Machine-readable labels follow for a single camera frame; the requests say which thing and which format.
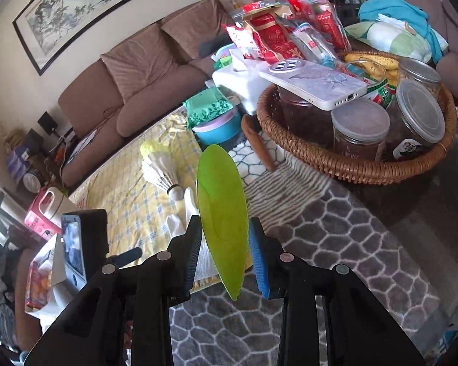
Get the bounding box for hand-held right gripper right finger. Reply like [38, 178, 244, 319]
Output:
[248, 217, 426, 366]

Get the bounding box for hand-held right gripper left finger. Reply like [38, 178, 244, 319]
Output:
[23, 215, 204, 366]

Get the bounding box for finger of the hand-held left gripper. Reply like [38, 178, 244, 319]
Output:
[112, 246, 143, 267]

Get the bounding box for white cardboard box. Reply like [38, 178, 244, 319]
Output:
[24, 232, 82, 318]

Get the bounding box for green leaf-shaped dish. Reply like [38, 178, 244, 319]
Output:
[196, 144, 252, 301]

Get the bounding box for blue red biscuit tin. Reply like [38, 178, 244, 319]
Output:
[25, 264, 56, 310]

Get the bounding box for dark glass desktop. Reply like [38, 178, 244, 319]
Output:
[328, 122, 458, 279]

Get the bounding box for white glove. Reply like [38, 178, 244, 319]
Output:
[165, 186, 215, 280]

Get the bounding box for white lidded food jar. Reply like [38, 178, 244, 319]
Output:
[38, 186, 79, 230]

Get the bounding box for yellow checked cloth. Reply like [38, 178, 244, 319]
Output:
[66, 112, 253, 287]

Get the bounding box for pink printed box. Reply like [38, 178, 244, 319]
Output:
[24, 187, 62, 242]

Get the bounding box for grey patterned blanket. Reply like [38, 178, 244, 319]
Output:
[167, 136, 445, 366]

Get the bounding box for round tin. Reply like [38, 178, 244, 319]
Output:
[22, 171, 47, 193]

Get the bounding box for white shuttlecock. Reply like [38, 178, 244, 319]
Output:
[141, 152, 184, 201]

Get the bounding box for yellow shuttlecock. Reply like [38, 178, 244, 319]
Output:
[140, 139, 167, 159]

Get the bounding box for wooden shoehorn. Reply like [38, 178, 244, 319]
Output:
[241, 114, 278, 172]

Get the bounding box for black speaker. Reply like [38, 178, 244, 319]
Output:
[37, 111, 60, 136]
[24, 129, 43, 149]

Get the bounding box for blue bowl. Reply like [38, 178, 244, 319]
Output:
[191, 104, 242, 148]

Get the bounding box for brown sofa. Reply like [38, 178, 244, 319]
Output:
[57, 0, 238, 188]

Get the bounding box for wicker basket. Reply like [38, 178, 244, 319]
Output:
[256, 49, 458, 186]

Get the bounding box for clear plastic jar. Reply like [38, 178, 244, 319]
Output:
[276, 85, 335, 149]
[385, 79, 447, 161]
[331, 98, 391, 163]
[396, 57, 443, 92]

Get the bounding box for green packet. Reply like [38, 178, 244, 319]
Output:
[182, 87, 234, 129]

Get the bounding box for white tissue box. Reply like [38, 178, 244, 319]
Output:
[212, 48, 270, 115]

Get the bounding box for brown cushion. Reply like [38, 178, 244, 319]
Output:
[100, 22, 184, 102]
[160, 0, 234, 62]

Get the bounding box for phone in white case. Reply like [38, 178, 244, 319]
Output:
[258, 59, 369, 111]

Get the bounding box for purple basket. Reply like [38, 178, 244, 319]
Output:
[210, 43, 245, 66]

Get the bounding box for grey neck pillow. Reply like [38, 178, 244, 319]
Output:
[199, 32, 234, 56]

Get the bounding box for red gold snack bag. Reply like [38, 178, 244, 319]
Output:
[248, 11, 302, 66]

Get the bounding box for bananas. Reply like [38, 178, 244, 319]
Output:
[344, 53, 400, 81]

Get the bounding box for framed ink painting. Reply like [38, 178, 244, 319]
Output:
[12, 0, 182, 77]

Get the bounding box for green white pillow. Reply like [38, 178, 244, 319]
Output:
[344, 20, 433, 64]

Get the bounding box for teal cloth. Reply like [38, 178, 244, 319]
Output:
[358, 0, 449, 64]

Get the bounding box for brown armchair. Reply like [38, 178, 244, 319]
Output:
[366, 0, 458, 96]

